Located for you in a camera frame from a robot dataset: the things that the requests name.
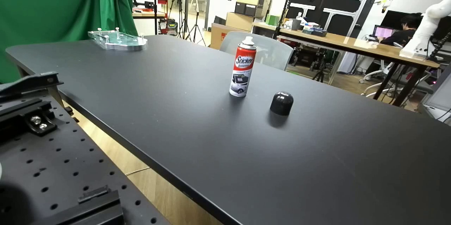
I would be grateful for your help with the white robot arm on table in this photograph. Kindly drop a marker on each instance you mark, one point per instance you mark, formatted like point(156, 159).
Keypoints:
point(424, 31)

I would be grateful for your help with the red and white spray can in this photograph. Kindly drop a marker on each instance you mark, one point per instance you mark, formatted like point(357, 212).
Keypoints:
point(243, 66)

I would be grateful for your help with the black plastic cap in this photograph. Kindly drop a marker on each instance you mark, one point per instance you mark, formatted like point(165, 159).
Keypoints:
point(282, 103)

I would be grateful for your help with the grey mesh office chair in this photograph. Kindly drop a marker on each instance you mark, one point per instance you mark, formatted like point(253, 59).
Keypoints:
point(271, 50)

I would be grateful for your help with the stack of cardboard boxes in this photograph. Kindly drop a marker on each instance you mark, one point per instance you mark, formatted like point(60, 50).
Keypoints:
point(239, 20)

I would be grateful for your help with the group of black tripods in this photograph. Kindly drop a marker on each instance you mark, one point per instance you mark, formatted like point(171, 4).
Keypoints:
point(180, 10)

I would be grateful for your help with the black boom stand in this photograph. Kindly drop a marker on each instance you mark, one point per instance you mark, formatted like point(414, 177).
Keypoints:
point(283, 13)

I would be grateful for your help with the small wooden table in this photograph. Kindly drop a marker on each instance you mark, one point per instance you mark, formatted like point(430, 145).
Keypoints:
point(148, 14)

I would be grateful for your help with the clear acrylic plate with bolts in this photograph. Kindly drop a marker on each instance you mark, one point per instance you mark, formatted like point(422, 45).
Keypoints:
point(118, 41)

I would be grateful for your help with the long wooden table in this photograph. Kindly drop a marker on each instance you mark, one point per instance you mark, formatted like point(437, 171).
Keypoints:
point(352, 43)

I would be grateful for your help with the white office chair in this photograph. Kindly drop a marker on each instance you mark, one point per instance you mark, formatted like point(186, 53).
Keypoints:
point(384, 75)

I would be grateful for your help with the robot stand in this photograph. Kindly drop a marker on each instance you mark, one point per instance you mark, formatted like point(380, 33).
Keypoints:
point(70, 168)

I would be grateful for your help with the laptop with pink screen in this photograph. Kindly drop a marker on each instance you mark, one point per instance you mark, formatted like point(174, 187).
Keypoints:
point(384, 32)

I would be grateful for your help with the black metal block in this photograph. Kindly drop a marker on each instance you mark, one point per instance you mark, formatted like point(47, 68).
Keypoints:
point(88, 211)

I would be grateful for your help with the person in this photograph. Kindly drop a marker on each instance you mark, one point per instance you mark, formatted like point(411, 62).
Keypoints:
point(400, 36)

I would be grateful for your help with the dark monitor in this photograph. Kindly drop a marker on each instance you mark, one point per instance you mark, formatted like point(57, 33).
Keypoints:
point(394, 19)

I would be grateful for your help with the green backdrop cloth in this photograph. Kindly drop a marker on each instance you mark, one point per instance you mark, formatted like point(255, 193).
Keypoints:
point(53, 3)

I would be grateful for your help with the metal frame shelf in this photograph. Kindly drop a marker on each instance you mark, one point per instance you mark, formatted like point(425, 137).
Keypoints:
point(338, 10)

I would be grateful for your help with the black clamp bracket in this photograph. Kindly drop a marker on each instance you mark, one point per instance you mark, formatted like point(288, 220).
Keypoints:
point(24, 108)

